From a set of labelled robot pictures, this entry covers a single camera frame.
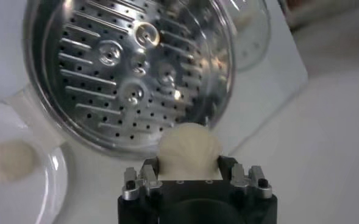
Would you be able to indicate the white round plate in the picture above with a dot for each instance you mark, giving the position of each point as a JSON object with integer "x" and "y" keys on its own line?
{"x": 30, "y": 207}

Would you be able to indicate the white steamed baozi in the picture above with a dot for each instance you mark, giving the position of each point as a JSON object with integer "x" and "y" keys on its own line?
{"x": 188, "y": 149}
{"x": 11, "y": 159}

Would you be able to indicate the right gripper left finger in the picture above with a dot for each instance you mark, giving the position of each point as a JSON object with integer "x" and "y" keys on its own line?
{"x": 148, "y": 179}

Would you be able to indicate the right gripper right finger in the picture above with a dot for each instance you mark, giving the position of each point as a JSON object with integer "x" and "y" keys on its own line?
{"x": 238, "y": 176}

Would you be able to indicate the stainless steel steamer basket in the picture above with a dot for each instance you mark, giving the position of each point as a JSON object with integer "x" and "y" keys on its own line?
{"x": 121, "y": 76}

